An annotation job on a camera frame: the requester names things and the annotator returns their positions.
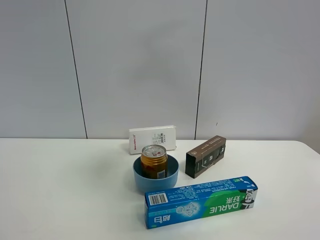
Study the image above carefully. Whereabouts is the white flat box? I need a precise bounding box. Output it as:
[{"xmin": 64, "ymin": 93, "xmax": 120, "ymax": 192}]
[{"xmin": 129, "ymin": 125, "xmax": 176, "ymax": 155}]

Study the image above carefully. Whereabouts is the blue bowl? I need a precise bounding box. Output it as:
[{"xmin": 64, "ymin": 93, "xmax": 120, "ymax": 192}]
[{"xmin": 131, "ymin": 153, "xmax": 180, "ymax": 194}]

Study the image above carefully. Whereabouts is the brown black carton box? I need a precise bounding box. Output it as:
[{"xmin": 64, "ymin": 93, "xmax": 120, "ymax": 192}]
[{"xmin": 185, "ymin": 135, "xmax": 226, "ymax": 179}]

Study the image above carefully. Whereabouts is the amber drink can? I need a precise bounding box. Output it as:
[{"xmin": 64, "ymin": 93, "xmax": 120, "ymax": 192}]
[{"xmin": 140, "ymin": 144, "xmax": 168, "ymax": 179}]

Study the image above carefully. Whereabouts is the blue green toothpaste box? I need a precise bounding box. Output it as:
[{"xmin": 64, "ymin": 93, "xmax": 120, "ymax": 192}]
[{"xmin": 144, "ymin": 176, "xmax": 258, "ymax": 229}]

